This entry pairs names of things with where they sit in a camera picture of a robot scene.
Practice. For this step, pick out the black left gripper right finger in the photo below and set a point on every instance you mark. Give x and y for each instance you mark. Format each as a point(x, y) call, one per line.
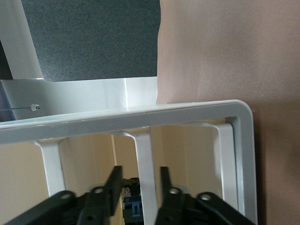
point(178, 208)

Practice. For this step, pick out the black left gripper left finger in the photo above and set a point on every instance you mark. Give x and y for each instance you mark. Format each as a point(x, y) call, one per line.
point(93, 208)

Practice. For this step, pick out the green push button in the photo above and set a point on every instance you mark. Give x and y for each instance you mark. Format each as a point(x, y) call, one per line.
point(132, 206)

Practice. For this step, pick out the white drawer cabinet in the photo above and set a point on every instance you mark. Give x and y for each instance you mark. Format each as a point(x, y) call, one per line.
point(164, 114)

